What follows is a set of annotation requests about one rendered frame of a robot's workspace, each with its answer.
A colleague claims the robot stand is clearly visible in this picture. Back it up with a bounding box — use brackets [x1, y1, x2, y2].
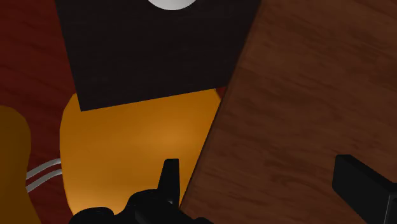
[54, 0, 261, 112]

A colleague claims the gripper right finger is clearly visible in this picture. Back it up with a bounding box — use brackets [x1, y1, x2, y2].
[331, 153, 397, 224]

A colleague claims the brown wooden table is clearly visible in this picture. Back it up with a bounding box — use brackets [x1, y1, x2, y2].
[179, 0, 397, 224]

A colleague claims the orange chair with white rods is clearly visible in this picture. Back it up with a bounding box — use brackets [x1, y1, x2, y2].
[0, 88, 222, 224]

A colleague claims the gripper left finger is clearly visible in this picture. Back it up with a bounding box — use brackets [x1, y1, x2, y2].
[68, 158, 215, 224]

